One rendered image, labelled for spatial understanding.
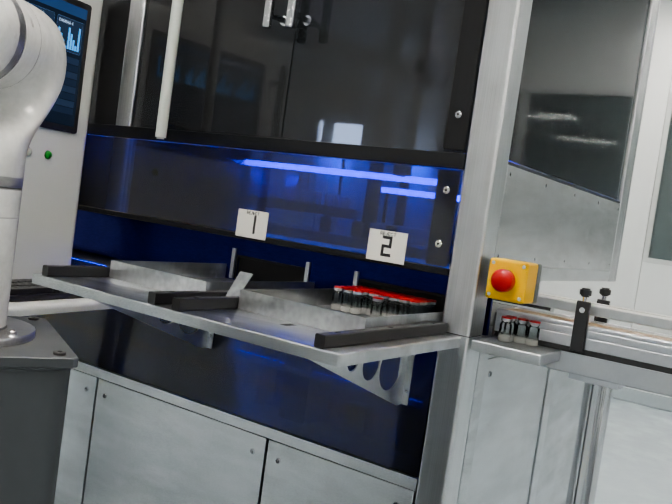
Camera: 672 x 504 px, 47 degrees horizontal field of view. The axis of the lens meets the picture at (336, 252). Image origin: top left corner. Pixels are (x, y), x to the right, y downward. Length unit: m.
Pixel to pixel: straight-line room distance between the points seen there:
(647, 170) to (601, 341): 4.66
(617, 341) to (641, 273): 4.58
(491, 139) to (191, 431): 0.94
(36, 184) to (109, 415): 0.59
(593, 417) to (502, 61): 0.66
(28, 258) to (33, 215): 0.10
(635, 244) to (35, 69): 5.32
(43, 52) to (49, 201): 0.94
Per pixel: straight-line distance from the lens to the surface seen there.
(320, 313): 1.25
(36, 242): 1.94
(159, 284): 1.49
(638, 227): 6.03
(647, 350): 1.43
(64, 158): 1.97
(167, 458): 1.89
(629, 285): 6.04
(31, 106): 1.06
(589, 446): 1.52
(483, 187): 1.41
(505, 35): 1.45
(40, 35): 1.05
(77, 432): 2.12
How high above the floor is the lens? 1.07
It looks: 3 degrees down
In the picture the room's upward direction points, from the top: 8 degrees clockwise
